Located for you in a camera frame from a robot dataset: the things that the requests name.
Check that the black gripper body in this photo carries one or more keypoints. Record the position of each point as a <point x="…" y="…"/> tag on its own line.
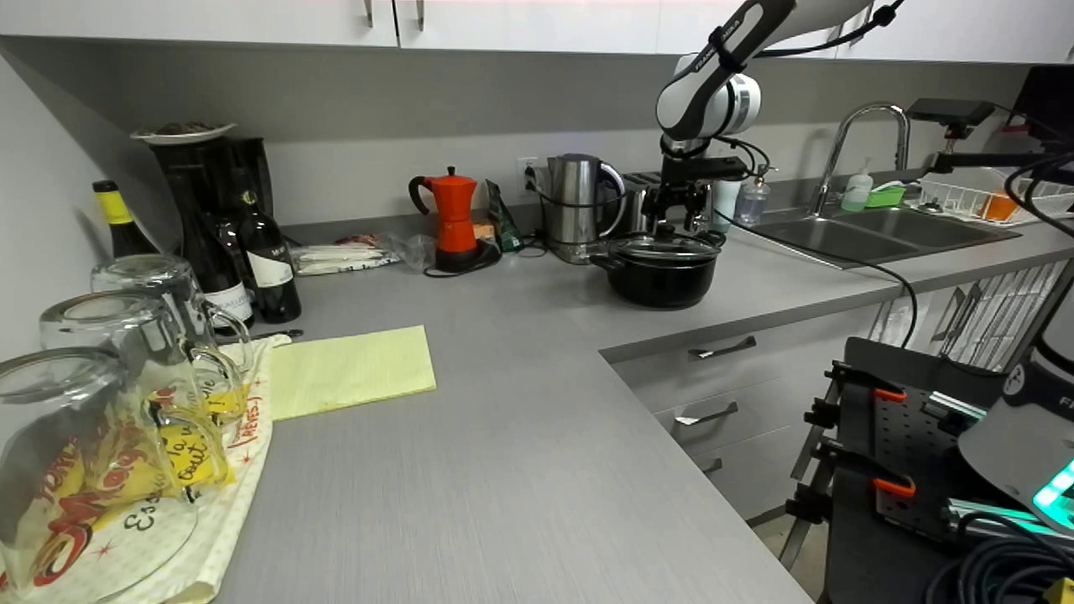
<point x="685" y="188"/>

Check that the glass lid with black knob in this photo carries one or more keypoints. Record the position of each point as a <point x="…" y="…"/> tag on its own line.
<point x="665" y="250"/>

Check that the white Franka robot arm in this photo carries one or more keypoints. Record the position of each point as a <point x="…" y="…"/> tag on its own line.
<point x="707" y="100"/>

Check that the black cooking pot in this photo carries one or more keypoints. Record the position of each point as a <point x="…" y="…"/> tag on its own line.
<point x="660" y="286"/>

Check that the red moka pot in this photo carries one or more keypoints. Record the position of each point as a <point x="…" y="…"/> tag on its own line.
<point x="456" y="212"/>

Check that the clear drinking glass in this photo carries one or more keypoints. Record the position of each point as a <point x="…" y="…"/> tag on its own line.
<point x="154" y="274"/>
<point x="120" y="322"/>
<point x="68" y="471"/>

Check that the stainless steel four-slot toaster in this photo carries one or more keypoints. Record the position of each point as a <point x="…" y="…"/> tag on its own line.
<point x="644" y="204"/>

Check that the stainless steel electric kettle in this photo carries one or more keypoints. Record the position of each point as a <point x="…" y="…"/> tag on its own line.
<point x="572" y="212"/>

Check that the green soap bottle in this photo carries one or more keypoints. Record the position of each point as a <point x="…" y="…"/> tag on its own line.
<point x="856" y="192"/>

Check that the stainless steel sink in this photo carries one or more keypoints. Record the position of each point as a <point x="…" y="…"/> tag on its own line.
<point x="873" y="236"/>

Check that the black round plate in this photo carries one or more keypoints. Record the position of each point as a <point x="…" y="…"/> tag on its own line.
<point x="484" y="260"/>

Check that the green sponge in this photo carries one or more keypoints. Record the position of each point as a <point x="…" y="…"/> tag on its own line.
<point x="889" y="194"/>

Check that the chrome kitchen faucet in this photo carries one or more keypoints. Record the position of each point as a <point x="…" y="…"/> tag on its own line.
<point x="867" y="110"/>

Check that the black clamp with orange tip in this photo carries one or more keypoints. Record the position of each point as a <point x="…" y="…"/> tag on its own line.
<point x="867" y="383"/>
<point x="867" y="474"/>

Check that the orange cup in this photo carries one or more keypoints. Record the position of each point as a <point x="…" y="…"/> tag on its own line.
<point x="999" y="204"/>

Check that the yellow cleaning cloth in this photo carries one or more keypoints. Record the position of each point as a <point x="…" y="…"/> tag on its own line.
<point x="349" y="371"/>

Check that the black monitor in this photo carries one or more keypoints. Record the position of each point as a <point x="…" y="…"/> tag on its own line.
<point x="1046" y="104"/>

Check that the dark wine bottle white label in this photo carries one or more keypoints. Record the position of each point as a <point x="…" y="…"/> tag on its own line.
<point x="224" y="279"/>
<point x="275" y="270"/>

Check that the black coffee machine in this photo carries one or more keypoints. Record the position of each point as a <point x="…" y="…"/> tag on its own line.
<point x="203" y="186"/>

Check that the upturned drinking glasses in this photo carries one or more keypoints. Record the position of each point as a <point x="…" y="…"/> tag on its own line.
<point x="239" y="471"/>

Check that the white plate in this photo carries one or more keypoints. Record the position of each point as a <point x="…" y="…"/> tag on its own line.
<point x="184" y="133"/>

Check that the wine bottle with yellow cap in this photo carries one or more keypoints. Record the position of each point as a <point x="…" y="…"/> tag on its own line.
<point x="121" y="221"/>

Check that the black camera on stand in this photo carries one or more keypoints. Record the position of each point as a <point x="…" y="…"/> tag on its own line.
<point x="950" y="110"/>

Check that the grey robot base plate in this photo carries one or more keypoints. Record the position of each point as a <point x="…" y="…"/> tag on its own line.
<point x="1013" y="446"/>

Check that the aluminium rail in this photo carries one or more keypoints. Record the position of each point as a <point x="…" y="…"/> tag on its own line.
<point x="994" y="522"/>

